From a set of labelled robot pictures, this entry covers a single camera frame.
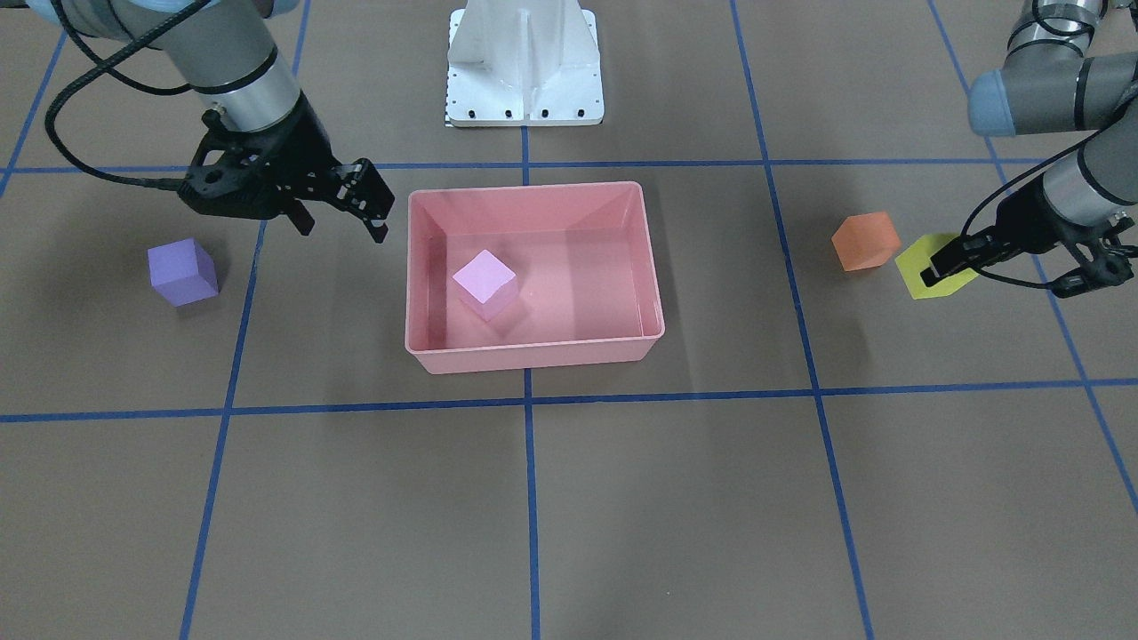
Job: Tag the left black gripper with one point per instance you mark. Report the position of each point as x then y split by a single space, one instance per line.
1029 216

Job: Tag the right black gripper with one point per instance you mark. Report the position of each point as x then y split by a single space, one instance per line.
300 149

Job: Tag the yellow foam block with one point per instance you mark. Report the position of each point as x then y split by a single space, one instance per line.
917 259

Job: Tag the pink foam block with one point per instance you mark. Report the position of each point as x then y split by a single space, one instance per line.
487 285

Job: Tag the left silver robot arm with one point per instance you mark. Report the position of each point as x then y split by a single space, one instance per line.
1079 198

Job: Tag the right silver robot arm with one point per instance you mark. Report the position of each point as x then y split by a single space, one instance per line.
222 49

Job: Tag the pink plastic bin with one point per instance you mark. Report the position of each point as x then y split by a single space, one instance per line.
587 286

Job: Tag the orange foam block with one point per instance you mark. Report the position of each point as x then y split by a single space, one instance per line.
865 241

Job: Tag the purple foam block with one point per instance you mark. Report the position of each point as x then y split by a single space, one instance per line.
182 272

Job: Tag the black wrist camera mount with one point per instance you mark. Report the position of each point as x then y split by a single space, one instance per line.
231 175

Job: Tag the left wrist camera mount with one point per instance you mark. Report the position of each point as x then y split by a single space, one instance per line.
1102 260

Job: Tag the white pedestal column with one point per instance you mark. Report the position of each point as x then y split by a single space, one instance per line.
523 64

